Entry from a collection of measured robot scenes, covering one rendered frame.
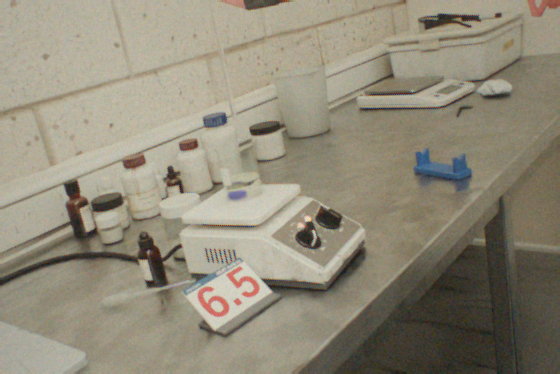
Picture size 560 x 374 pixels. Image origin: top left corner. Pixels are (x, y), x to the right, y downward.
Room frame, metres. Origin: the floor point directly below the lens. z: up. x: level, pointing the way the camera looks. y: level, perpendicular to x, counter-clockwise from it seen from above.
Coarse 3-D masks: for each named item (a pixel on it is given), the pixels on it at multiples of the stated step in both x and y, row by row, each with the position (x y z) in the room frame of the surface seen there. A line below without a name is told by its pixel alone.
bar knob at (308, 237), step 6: (306, 222) 0.68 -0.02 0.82; (306, 228) 0.67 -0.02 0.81; (312, 228) 0.67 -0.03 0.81; (300, 234) 0.67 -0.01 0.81; (306, 234) 0.67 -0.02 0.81; (312, 234) 0.65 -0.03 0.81; (300, 240) 0.66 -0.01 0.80; (306, 240) 0.66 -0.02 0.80; (312, 240) 0.65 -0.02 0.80; (318, 240) 0.67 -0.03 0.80; (306, 246) 0.65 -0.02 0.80; (312, 246) 0.65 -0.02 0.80; (318, 246) 0.66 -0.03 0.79
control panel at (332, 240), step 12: (312, 204) 0.75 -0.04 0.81; (300, 216) 0.71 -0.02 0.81; (312, 216) 0.72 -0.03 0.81; (288, 228) 0.68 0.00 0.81; (300, 228) 0.69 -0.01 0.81; (324, 228) 0.70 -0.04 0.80; (348, 228) 0.71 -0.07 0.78; (288, 240) 0.66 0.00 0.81; (324, 240) 0.68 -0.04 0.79; (336, 240) 0.68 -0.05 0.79; (300, 252) 0.64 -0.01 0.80; (312, 252) 0.65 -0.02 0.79; (324, 252) 0.65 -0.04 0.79; (336, 252) 0.66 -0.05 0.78; (324, 264) 0.63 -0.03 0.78
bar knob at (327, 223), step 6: (318, 210) 0.72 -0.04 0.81; (324, 210) 0.71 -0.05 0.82; (330, 210) 0.71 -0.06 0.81; (318, 216) 0.72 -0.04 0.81; (324, 216) 0.71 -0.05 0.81; (330, 216) 0.71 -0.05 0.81; (336, 216) 0.70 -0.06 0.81; (342, 216) 0.71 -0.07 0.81; (318, 222) 0.71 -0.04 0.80; (324, 222) 0.71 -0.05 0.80; (330, 222) 0.71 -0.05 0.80; (336, 222) 0.71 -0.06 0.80; (330, 228) 0.70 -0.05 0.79; (336, 228) 0.71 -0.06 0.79
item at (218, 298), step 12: (240, 264) 0.67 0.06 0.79; (228, 276) 0.65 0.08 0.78; (240, 276) 0.65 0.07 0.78; (252, 276) 0.66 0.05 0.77; (204, 288) 0.62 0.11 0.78; (216, 288) 0.63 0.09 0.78; (228, 288) 0.63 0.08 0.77; (240, 288) 0.64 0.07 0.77; (252, 288) 0.64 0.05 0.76; (264, 288) 0.65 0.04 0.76; (204, 300) 0.61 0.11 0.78; (216, 300) 0.62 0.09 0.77; (228, 300) 0.62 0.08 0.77; (240, 300) 0.62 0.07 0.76; (204, 312) 0.60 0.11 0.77; (216, 312) 0.60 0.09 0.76; (228, 312) 0.61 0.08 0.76
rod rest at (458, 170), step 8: (416, 152) 0.98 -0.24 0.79; (424, 152) 0.99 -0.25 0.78; (424, 160) 0.99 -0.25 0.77; (456, 160) 0.91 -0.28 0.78; (464, 160) 0.92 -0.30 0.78; (416, 168) 0.98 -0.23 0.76; (424, 168) 0.97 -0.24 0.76; (432, 168) 0.96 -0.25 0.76; (440, 168) 0.95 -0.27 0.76; (448, 168) 0.94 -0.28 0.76; (456, 168) 0.91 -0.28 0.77; (464, 168) 0.92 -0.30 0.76; (440, 176) 0.94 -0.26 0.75; (448, 176) 0.92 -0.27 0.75; (456, 176) 0.91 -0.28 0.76; (464, 176) 0.91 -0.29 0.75
